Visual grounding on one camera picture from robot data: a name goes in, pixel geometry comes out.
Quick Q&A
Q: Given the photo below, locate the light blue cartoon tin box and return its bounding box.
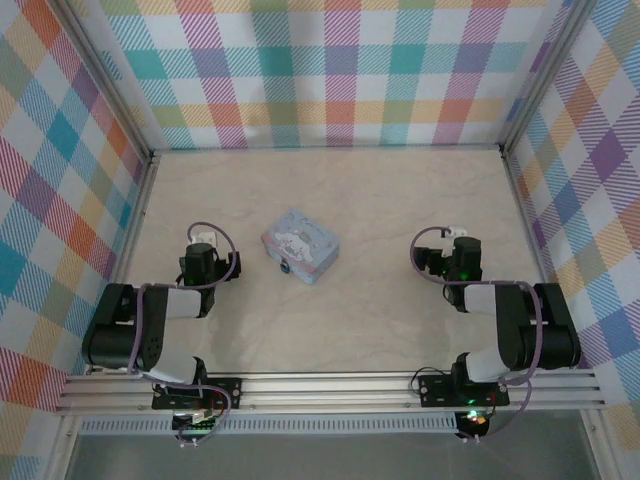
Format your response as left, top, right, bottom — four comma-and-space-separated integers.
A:
260, 208, 342, 286

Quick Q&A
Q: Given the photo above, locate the aluminium frame beam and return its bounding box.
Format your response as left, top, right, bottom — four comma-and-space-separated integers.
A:
112, 149, 162, 284
149, 143, 506, 154
498, 144, 551, 286

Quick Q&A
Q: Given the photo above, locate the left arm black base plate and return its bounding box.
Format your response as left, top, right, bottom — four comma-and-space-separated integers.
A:
151, 377, 244, 411

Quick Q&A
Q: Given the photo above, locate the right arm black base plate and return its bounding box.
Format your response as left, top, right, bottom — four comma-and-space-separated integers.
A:
417, 372, 511, 408

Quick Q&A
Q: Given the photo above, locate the aluminium mounting rail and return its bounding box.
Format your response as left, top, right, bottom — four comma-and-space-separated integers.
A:
54, 372, 606, 414

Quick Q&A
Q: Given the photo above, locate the grey slotted cable duct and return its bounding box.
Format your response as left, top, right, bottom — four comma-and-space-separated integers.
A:
79, 417, 461, 435

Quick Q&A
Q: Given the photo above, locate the aluminium frame post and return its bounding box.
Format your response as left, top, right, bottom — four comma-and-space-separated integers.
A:
49, 0, 159, 161
499, 0, 601, 151

